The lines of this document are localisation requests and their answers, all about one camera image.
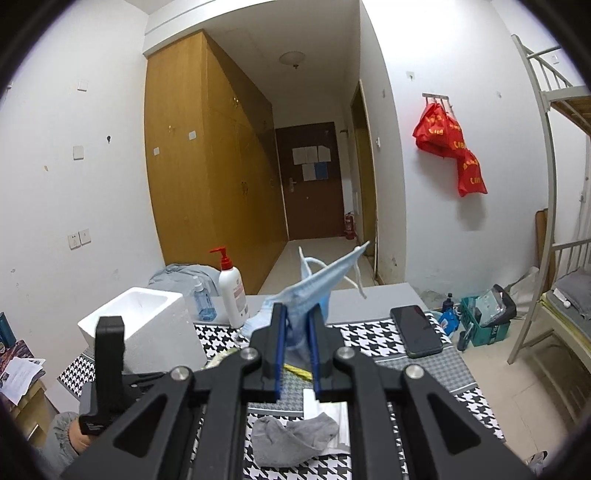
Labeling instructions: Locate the green plastic basket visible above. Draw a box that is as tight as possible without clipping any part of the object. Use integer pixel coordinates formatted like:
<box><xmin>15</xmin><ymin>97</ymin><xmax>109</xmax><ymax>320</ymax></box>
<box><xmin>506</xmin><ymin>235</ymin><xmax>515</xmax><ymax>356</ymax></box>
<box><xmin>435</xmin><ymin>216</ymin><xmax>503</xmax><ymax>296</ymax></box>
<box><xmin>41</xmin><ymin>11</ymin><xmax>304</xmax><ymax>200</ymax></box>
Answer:
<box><xmin>462</xmin><ymin>286</ymin><xmax>517</xmax><ymax>348</ymax></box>

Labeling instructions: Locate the blue liquid spray bottle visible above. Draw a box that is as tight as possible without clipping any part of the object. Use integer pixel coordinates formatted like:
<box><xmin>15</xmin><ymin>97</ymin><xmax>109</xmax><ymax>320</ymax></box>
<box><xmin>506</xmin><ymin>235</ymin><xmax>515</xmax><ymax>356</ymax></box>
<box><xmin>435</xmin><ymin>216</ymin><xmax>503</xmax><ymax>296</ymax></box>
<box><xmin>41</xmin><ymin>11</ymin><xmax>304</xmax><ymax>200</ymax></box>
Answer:
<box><xmin>188</xmin><ymin>275</ymin><xmax>218</xmax><ymax>321</ymax></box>

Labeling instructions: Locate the wooden wardrobe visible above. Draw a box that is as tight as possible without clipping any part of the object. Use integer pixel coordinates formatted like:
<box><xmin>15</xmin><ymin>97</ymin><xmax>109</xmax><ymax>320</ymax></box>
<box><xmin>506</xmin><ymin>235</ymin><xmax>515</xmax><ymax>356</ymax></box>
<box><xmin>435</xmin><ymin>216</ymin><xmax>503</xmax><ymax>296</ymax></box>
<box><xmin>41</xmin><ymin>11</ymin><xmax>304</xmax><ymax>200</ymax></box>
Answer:
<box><xmin>144</xmin><ymin>30</ymin><xmax>289</xmax><ymax>296</ymax></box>

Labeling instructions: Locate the person's left forearm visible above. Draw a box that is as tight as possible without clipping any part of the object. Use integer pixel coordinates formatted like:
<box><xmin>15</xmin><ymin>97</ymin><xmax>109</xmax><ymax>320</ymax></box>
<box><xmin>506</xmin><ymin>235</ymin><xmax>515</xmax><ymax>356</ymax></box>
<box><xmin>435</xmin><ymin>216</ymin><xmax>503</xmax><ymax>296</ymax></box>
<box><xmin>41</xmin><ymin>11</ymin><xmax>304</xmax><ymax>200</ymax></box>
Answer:
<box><xmin>44</xmin><ymin>411</ymin><xmax>80</xmax><ymax>479</ymax></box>

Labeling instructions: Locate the grey sock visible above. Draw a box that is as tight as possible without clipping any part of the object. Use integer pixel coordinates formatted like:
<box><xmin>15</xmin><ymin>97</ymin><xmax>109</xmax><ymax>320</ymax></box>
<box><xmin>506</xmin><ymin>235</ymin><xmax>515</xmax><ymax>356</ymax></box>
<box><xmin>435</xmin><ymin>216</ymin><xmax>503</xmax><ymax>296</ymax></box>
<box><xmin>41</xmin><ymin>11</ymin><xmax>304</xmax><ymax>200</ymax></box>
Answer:
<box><xmin>250</xmin><ymin>412</ymin><xmax>340</xmax><ymax>468</ymax></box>

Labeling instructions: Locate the houndstooth table cloth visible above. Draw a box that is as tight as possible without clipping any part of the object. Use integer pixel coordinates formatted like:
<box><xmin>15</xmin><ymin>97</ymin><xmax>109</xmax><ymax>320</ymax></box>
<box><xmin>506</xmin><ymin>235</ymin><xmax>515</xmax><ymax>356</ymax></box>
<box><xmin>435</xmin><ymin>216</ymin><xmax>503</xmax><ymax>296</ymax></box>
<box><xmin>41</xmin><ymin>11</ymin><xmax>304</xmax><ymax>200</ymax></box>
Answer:
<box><xmin>58</xmin><ymin>311</ymin><xmax>506</xmax><ymax>480</ymax></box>

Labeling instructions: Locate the white lotion bottle red pump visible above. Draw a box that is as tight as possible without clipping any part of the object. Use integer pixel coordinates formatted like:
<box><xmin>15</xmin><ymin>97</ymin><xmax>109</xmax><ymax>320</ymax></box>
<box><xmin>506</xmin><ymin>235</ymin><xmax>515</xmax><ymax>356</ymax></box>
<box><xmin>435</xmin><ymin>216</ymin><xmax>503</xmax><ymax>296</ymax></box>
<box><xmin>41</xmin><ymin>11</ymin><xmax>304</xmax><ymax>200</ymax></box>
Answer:
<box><xmin>209</xmin><ymin>246</ymin><xmax>251</xmax><ymax>329</ymax></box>

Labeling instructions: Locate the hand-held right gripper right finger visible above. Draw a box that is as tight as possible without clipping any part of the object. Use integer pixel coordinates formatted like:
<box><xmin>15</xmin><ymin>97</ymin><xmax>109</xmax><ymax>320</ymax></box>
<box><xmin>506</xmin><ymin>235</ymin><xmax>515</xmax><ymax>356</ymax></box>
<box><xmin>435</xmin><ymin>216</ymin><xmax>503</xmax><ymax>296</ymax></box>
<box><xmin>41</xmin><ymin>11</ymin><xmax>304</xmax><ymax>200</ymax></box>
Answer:
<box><xmin>307</xmin><ymin>308</ymin><xmax>532</xmax><ymax>480</ymax></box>

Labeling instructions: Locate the dark brown door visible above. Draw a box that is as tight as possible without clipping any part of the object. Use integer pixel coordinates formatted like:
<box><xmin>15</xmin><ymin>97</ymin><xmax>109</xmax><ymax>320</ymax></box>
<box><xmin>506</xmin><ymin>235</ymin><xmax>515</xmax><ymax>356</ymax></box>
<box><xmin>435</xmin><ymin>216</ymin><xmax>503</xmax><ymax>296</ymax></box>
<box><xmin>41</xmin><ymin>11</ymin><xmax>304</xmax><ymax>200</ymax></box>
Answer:
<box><xmin>276</xmin><ymin>122</ymin><xmax>345</xmax><ymax>241</ymax></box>

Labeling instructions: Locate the grey folded blanket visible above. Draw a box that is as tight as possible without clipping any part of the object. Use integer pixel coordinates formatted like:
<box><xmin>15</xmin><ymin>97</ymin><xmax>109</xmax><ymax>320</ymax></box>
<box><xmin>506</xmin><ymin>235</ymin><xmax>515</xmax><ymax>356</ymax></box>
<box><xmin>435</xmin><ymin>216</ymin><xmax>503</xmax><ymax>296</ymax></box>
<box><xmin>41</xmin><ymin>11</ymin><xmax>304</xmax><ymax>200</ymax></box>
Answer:
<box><xmin>554</xmin><ymin>268</ymin><xmax>591</xmax><ymax>320</ymax></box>

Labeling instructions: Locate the black smartphone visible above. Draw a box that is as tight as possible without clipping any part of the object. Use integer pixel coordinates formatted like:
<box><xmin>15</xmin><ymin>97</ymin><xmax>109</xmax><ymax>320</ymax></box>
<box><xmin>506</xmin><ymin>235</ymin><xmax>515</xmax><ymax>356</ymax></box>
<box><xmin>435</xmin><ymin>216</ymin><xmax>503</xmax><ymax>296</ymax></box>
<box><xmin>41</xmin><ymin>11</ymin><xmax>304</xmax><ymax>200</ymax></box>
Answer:
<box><xmin>390</xmin><ymin>305</ymin><xmax>444</xmax><ymax>359</ymax></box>

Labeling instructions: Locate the red plastic bag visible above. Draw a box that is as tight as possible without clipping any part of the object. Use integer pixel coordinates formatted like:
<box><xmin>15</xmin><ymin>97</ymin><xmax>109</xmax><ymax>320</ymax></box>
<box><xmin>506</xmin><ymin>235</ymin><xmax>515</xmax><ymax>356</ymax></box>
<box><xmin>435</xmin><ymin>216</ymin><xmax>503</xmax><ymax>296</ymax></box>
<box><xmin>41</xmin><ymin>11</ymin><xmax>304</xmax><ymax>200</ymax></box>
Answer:
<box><xmin>412</xmin><ymin>102</ymin><xmax>468</xmax><ymax>158</ymax></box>
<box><xmin>455</xmin><ymin>148</ymin><xmax>488</xmax><ymax>198</ymax></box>

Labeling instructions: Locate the blue packet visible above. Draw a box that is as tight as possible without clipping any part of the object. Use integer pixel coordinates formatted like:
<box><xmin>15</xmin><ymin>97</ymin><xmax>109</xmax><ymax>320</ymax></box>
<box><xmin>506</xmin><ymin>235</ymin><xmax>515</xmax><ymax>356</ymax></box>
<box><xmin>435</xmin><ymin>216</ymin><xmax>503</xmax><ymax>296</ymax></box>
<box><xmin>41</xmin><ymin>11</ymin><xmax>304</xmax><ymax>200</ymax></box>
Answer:
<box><xmin>438</xmin><ymin>309</ymin><xmax>461</xmax><ymax>334</ymax></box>

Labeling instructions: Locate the white metal bunk bed frame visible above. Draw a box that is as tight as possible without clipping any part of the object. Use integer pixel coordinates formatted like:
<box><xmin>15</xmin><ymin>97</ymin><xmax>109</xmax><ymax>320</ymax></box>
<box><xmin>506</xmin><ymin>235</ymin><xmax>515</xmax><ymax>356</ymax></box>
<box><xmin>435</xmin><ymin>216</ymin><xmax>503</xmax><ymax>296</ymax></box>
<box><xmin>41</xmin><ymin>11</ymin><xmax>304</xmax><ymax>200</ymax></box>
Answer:
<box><xmin>510</xmin><ymin>33</ymin><xmax>591</xmax><ymax>365</ymax></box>

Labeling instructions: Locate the wooden bunk board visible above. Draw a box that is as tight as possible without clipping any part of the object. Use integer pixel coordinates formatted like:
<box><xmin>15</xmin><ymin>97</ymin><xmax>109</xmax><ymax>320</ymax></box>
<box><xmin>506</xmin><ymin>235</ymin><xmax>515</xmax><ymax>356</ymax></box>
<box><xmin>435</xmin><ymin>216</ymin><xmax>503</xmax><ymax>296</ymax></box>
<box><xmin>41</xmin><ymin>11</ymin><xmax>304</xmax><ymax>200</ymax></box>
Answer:
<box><xmin>549</xmin><ymin>95</ymin><xmax>591</xmax><ymax>139</ymax></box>

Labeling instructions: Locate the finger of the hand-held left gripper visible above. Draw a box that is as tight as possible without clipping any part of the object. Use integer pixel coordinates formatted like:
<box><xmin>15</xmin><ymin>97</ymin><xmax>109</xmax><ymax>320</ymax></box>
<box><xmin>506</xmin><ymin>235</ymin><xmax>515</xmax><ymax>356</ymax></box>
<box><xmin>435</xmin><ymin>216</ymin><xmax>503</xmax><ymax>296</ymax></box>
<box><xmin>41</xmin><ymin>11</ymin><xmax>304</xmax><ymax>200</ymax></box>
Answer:
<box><xmin>93</xmin><ymin>316</ymin><xmax>126</xmax><ymax>384</ymax></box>

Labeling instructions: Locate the grey white shoe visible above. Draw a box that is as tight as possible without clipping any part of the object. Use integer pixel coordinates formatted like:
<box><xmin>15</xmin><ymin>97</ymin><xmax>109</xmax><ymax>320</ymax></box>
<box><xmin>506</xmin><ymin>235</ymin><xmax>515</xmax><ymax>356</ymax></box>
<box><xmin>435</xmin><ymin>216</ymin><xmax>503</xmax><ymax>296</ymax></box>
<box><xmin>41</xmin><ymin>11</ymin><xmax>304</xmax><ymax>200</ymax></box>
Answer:
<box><xmin>526</xmin><ymin>451</ymin><xmax>550</xmax><ymax>479</ymax></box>

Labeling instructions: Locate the wooden desk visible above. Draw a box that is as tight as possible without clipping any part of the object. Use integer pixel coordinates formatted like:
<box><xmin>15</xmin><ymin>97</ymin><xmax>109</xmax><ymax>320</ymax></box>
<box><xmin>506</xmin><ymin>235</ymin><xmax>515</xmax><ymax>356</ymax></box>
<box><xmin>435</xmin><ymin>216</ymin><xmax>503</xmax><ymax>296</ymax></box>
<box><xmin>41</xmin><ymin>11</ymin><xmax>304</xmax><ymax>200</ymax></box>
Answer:
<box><xmin>0</xmin><ymin>381</ymin><xmax>61</xmax><ymax>448</ymax></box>

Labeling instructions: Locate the white foam box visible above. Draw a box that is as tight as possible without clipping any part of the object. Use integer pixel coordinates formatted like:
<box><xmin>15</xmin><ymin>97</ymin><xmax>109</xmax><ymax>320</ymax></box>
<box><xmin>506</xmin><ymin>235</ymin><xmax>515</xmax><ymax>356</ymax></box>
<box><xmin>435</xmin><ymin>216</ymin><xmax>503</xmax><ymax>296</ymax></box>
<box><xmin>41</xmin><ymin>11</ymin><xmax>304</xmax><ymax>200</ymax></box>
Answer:
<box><xmin>78</xmin><ymin>287</ymin><xmax>208</xmax><ymax>374</ymax></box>

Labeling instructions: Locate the white tissue pack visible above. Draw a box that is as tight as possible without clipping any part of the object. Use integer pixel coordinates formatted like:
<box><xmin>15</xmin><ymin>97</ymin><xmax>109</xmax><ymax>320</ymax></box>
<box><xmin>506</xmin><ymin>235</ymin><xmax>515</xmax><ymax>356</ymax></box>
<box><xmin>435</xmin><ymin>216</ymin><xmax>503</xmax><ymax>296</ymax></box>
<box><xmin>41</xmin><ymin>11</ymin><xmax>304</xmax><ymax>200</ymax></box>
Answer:
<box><xmin>302</xmin><ymin>389</ymin><xmax>352</xmax><ymax>455</ymax></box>

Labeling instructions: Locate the blue face mask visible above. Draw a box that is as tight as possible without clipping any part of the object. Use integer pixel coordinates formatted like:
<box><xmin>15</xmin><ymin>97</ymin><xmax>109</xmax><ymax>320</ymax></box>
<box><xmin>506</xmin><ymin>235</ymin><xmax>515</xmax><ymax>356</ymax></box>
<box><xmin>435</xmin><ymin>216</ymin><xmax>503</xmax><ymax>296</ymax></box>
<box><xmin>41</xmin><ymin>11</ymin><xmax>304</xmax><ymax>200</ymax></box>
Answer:
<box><xmin>242</xmin><ymin>240</ymin><xmax>373</xmax><ymax>366</ymax></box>

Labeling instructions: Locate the person's left hand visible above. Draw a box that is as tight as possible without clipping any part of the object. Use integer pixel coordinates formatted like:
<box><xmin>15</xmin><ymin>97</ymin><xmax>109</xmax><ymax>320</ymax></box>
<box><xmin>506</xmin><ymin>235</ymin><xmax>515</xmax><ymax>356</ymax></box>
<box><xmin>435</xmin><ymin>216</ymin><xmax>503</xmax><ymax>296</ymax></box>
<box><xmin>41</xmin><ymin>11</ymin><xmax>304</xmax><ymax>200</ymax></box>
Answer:
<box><xmin>69</xmin><ymin>422</ymin><xmax>93</xmax><ymax>457</ymax></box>

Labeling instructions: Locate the stack of papers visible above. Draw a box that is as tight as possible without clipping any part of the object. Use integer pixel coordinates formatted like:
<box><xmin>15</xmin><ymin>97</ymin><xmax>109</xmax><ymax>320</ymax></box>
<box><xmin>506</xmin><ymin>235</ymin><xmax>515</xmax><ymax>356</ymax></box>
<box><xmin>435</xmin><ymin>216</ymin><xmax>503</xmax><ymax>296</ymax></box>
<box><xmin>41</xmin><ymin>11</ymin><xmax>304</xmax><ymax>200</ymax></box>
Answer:
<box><xmin>0</xmin><ymin>342</ymin><xmax>47</xmax><ymax>407</ymax></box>

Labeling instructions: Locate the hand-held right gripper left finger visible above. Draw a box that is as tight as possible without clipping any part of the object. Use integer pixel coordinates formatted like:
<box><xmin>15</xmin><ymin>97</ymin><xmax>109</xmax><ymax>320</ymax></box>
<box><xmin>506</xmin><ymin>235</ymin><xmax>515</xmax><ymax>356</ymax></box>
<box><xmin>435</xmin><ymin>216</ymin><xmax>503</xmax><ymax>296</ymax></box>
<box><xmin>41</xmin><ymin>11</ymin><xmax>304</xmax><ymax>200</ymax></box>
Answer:
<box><xmin>60</xmin><ymin>302</ymin><xmax>289</xmax><ymax>480</ymax></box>

